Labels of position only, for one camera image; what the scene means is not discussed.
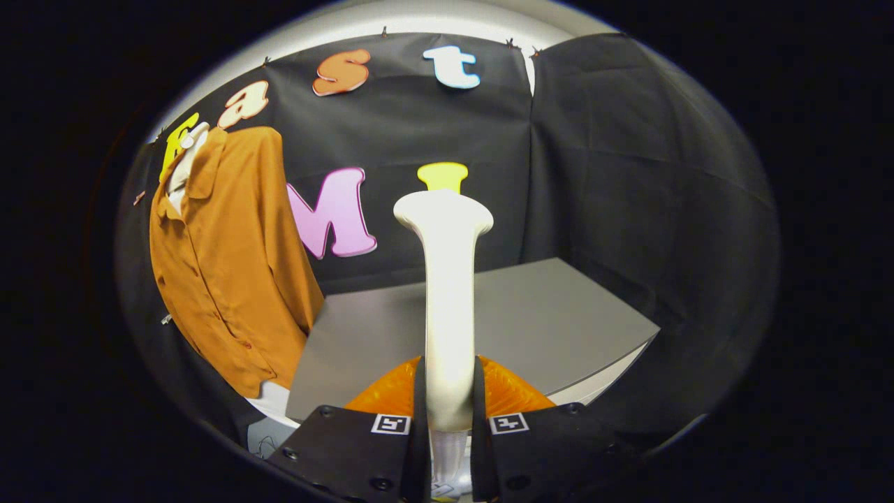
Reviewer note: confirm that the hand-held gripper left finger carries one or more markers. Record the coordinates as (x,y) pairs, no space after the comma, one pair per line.
(363,454)

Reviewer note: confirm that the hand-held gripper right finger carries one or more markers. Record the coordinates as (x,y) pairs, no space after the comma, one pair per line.
(538,454)

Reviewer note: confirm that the white garment steamer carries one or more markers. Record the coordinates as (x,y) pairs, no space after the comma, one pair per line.
(447,293)

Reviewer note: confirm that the orange-brown button shirt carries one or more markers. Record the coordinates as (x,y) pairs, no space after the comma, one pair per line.
(230,265)

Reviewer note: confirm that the grey cabinet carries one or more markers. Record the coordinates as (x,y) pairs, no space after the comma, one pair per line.
(545,321)

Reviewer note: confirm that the black backdrop cloth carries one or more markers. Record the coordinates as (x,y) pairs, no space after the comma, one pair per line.
(628,175)

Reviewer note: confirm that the white mannequin torso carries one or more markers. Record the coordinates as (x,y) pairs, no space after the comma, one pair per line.
(183,168)

